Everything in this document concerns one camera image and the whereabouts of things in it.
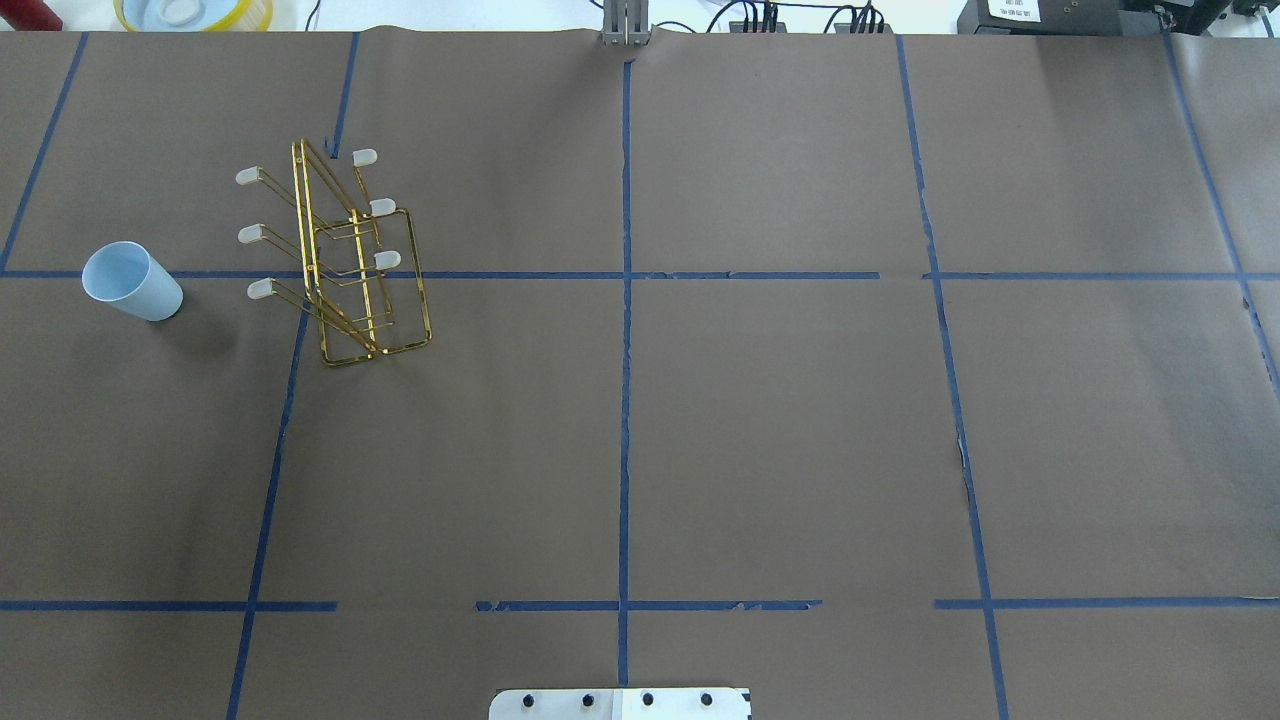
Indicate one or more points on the black box device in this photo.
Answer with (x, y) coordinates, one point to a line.
(1059, 18)

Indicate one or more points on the light blue plastic cup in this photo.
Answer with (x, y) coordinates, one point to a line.
(124, 275)

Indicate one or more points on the grey aluminium frame post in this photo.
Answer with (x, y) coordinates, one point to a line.
(626, 23)

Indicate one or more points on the yellow bowl with blue lid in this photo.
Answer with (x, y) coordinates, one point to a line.
(194, 16)

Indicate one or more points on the red cylindrical bottle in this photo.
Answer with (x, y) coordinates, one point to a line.
(30, 15)

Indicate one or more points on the gold wire cup holder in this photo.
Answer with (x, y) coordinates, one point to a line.
(359, 260)

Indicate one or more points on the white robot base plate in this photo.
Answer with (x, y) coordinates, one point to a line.
(622, 703)

